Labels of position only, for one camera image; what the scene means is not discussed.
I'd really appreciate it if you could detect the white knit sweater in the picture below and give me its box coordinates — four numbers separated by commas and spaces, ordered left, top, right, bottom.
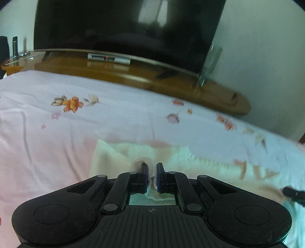
90, 140, 289, 206

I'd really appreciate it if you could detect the dark bottle on cabinet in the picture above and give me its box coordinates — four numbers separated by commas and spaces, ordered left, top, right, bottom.
12, 36, 18, 57

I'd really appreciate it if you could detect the large black curved television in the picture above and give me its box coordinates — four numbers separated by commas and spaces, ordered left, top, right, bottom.
34, 0, 225, 73

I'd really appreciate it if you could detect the brown wooden TV cabinet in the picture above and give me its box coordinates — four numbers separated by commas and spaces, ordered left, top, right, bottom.
1, 51, 251, 116

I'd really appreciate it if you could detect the pink floral bed sheet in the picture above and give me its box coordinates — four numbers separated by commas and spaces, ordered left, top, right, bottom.
1, 71, 304, 247

